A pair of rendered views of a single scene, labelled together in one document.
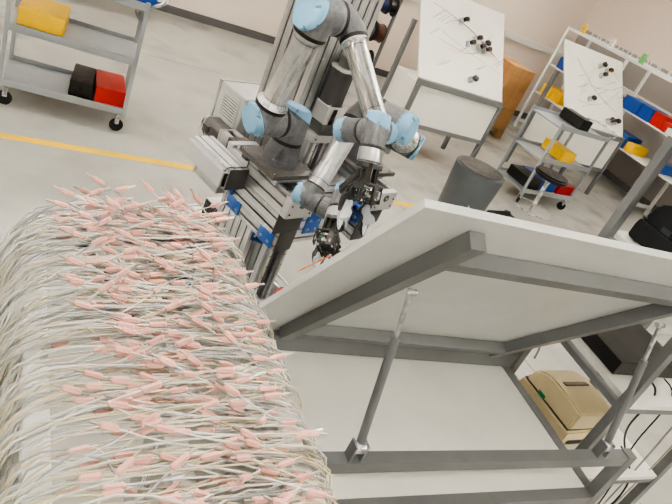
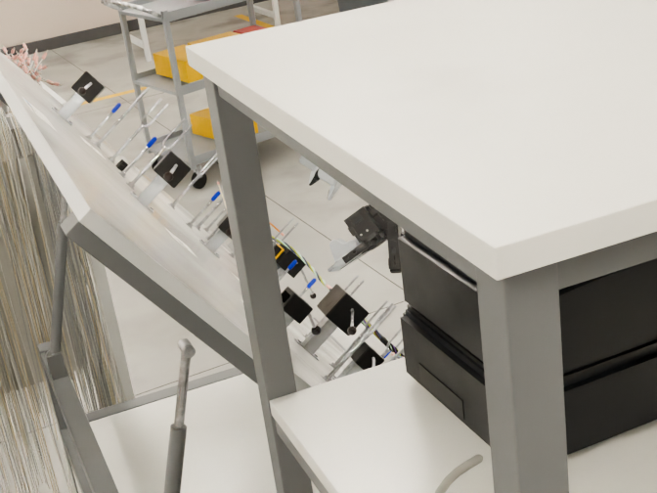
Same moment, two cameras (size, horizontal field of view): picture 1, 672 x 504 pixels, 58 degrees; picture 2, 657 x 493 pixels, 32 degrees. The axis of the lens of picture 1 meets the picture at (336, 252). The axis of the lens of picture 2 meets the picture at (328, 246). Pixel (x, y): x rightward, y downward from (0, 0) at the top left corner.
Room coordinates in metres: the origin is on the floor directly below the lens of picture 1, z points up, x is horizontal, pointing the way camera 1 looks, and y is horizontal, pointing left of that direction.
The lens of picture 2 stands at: (2.08, -2.15, 2.10)
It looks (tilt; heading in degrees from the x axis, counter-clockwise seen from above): 24 degrees down; 102
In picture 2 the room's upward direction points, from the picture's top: 8 degrees counter-clockwise
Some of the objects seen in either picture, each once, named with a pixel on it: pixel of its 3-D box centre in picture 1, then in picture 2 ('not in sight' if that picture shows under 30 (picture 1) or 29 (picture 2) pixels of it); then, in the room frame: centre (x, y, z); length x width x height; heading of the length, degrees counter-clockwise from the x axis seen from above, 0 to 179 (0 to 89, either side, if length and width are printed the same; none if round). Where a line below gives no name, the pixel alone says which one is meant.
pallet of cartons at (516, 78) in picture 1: (472, 86); not in sight; (9.25, -0.79, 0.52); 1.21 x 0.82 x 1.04; 124
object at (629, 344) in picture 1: (619, 340); not in sight; (2.14, -1.13, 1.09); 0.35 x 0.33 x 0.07; 121
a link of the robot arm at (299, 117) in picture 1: (292, 121); not in sight; (2.16, 0.35, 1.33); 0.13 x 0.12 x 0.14; 142
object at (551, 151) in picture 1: (555, 157); not in sight; (7.18, -1.84, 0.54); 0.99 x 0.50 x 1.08; 128
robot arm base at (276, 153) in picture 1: (283, 149); not in sight; (2.16, 0.34, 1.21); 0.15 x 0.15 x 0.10
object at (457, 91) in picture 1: (446, 82); not in sight; (6.97, -0.32, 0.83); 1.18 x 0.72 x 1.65; 125
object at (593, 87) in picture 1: (576, 121); not in sight; (8.37, -2.13, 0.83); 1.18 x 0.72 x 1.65; 127
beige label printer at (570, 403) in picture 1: (563, 400); not in sight; (2.11, -1.09, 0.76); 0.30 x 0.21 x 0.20; 34
